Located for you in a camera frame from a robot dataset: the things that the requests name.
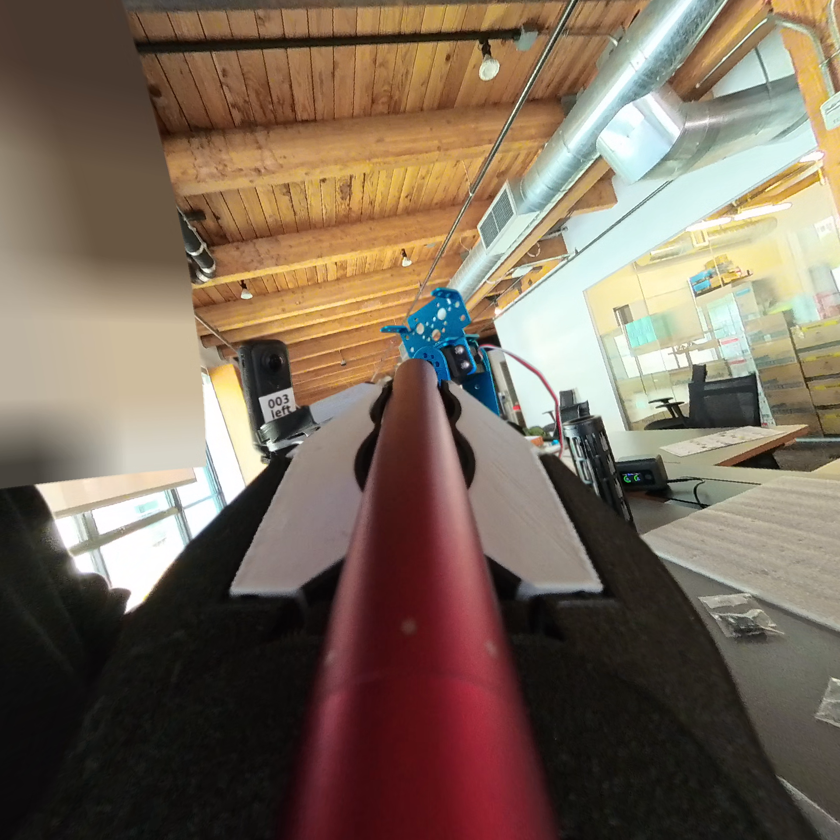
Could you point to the silver air duct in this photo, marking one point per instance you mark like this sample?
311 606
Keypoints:
590 131

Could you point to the glass window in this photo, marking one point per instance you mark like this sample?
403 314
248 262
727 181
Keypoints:
131 525

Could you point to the black office chair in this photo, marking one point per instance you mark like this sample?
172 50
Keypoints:
722 400

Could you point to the black power bank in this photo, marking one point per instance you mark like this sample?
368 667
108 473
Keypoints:
640 476

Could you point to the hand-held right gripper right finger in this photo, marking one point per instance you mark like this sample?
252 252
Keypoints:
525 512

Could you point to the thin metal ceiling rod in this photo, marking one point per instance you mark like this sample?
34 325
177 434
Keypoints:
522 98

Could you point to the black light track rail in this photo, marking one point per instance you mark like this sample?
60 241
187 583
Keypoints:
328 40

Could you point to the small clear screw bag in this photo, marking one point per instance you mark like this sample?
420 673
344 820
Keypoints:
830 702
741 620

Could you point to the stack of cardboard boxes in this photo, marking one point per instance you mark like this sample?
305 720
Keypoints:
814 367

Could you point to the black mesh cylinder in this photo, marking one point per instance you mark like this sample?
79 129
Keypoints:
590 459

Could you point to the blue toy robot arm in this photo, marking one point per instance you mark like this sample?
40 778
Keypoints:
436 321

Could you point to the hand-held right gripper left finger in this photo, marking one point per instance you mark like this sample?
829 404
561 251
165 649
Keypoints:
295 512

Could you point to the pale wood-edged table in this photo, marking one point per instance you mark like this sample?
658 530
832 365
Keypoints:
656 441

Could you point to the white vent grille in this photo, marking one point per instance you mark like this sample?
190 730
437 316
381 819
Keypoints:
500 220

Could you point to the person's dark clothing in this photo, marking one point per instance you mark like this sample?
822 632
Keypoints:
39 656

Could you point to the printed paper sheet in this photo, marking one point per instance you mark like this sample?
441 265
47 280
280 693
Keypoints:
722 439

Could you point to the white foam sheet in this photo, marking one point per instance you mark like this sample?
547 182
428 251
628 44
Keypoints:
754 544

